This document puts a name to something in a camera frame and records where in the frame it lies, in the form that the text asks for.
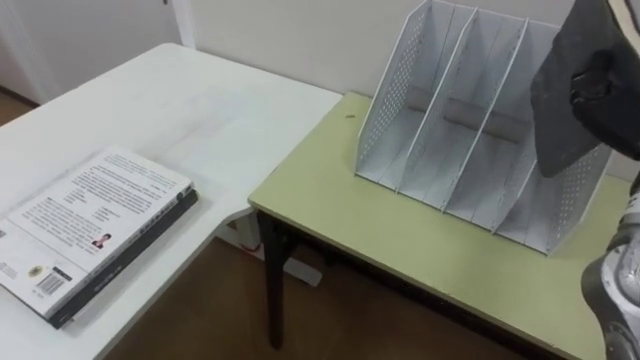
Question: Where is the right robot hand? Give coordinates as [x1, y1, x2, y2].
[568, 0, 640, 162]

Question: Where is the dark grey book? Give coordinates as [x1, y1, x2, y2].
[529, 0, 620, 179]

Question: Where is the white mesh file organizer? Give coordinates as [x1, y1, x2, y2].
[354, 0, 614, 256]

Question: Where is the green top desk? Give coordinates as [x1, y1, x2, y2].
[247, 91, 632, 360]

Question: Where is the white desk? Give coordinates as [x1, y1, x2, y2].
[0, 42, 344, 360]

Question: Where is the black cover book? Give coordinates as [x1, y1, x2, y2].
[47, 189, 200, 331]

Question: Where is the white cover book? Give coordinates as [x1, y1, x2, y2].
[0, 145, 195, 321]

